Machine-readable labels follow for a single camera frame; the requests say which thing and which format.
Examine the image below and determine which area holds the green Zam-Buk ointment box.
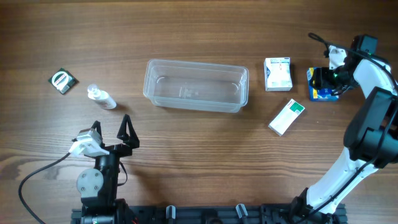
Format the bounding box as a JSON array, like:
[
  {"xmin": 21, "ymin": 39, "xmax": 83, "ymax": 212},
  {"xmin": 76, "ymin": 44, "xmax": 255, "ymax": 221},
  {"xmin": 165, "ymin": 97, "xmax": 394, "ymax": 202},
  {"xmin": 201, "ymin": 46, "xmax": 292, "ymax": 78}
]
[{"xmin": 48, "ymin": 68, "xmax": 78, "ymax": 95}]

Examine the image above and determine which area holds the white calamine lotion bottle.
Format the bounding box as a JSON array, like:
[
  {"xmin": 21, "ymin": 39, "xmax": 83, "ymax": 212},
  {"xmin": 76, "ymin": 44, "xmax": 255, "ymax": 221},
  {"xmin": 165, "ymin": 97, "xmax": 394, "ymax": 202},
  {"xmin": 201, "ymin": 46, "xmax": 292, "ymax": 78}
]
[{"xmin": 87, "ymin": 84, "xmax": 117, "ymax": 110}]

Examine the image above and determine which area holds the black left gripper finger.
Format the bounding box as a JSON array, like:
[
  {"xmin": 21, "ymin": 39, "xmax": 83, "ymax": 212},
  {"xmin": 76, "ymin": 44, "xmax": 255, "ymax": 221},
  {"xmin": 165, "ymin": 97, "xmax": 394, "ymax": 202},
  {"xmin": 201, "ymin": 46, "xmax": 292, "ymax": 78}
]
[
  {"xmin": 91, "ymin": 121, "xmax": 103, "ymax": 144},
  {"xmin": 117, "ymin": 114, "xmax": 140, "ymax": 149}
]

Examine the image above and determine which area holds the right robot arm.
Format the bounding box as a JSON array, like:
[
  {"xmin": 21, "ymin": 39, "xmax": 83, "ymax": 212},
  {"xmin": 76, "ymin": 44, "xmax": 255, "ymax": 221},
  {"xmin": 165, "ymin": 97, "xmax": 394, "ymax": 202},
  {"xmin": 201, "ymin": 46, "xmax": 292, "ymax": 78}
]
[{"xmin": 287, "ymin": 32, "xmax": 397, "ymax": 223}]

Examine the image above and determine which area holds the clear plastic container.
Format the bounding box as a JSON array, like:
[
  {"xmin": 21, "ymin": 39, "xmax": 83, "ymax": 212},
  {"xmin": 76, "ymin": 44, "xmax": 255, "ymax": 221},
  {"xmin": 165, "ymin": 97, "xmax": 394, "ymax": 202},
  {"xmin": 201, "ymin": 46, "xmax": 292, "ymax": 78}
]
[{"xmin": 143, "ymin": 59, "xmax": 249, "ymax": 113}]

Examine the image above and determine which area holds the white green medicine box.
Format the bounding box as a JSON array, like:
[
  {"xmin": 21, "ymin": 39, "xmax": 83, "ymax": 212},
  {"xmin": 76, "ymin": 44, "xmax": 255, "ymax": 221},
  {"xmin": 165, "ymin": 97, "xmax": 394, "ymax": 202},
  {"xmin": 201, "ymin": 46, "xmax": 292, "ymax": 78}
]
[{"xmin": 268, "ymin": 99, "xmax": 305, "ymax": 136}]

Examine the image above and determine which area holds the blue VapoDrops box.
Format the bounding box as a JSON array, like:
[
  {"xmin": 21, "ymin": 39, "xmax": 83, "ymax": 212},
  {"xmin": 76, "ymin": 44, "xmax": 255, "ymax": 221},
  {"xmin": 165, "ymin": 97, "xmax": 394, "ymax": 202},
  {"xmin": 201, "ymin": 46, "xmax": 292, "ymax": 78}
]
[{"xmin": 307, "ymin": 67, "xmax": 339, "ymax": 101}]

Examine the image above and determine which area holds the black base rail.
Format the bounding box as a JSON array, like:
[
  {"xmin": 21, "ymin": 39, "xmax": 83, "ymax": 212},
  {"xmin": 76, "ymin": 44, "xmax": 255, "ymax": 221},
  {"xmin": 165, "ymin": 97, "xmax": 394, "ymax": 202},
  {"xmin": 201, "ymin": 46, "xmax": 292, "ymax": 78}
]
[{"xmin": 70, "ymin": 204, "xmax": 348, "ymax": 224}]

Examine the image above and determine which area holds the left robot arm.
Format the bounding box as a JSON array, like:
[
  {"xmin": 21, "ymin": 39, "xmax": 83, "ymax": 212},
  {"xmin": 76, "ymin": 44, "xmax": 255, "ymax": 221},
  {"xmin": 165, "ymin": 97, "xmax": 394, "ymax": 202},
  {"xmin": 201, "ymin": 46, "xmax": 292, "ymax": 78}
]
[{"xmin": 69, "ymin": 114, "xmax": 140, "ymax": 224}]

